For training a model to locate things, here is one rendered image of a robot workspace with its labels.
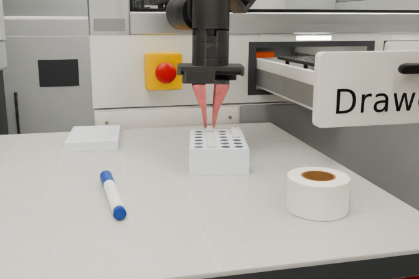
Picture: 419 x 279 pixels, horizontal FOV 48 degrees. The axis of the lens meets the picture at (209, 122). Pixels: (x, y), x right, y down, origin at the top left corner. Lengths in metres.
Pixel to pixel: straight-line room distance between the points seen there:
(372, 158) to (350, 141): 0.07
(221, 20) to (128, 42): 0.30
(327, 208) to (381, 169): 0.68
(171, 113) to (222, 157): 0.35
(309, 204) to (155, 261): 0.18
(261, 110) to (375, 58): 0.37
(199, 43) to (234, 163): 0.19
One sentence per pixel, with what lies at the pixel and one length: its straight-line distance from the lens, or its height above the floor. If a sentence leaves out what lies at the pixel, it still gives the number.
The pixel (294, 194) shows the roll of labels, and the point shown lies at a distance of 0.53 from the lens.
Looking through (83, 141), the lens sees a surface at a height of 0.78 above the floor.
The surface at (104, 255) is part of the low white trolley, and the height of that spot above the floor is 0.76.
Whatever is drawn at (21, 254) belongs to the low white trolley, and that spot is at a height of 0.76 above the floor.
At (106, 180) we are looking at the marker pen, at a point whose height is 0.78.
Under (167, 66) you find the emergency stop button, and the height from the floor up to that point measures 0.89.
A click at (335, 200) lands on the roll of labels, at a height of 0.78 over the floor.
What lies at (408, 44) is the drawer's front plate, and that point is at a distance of 1.15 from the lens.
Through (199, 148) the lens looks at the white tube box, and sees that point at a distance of 0.66.
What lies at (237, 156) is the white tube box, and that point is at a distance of 0.66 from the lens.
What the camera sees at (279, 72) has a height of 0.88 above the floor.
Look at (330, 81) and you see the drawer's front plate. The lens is 0.70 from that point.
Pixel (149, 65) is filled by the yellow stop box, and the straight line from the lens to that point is 0.92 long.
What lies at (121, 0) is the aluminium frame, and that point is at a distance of 0.96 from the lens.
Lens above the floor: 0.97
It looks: 12 degrees down
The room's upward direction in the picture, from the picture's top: straight up
